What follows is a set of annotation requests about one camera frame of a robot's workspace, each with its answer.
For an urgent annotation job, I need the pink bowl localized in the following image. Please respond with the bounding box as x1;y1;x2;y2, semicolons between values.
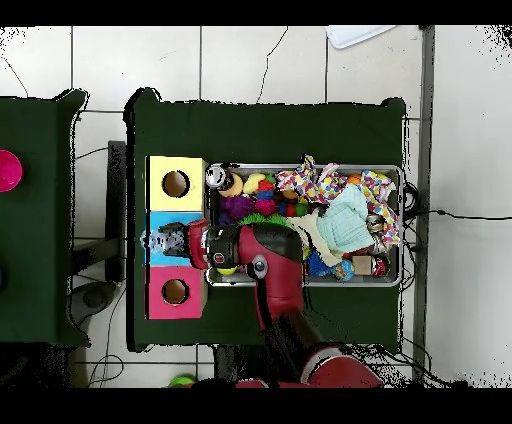
0;149;24;193

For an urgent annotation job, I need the black cable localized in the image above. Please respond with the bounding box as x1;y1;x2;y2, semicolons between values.
403;208;512;221

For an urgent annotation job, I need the shallow wire mesh bin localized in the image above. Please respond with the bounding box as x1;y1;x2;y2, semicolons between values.
203;162;402;288

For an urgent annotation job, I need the dark green side table cloth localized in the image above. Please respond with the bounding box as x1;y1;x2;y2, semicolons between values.
0;89;91;347

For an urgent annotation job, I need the mint waffle cloth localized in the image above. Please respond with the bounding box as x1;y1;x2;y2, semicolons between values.
315;184;376;254

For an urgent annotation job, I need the white tray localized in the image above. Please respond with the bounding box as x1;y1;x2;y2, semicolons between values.
325;25;397;50

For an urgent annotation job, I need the black and white can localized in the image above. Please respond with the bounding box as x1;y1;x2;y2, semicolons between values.
204;164;236;191

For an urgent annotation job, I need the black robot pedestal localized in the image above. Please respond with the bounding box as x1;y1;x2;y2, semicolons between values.
213;345;273;388

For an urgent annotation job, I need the green spiky toy with eyes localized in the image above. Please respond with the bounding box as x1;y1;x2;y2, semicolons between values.
238;212;293;230

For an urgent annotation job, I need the purple spiky ball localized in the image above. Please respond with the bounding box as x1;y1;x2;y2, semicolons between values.
218;194;257;225

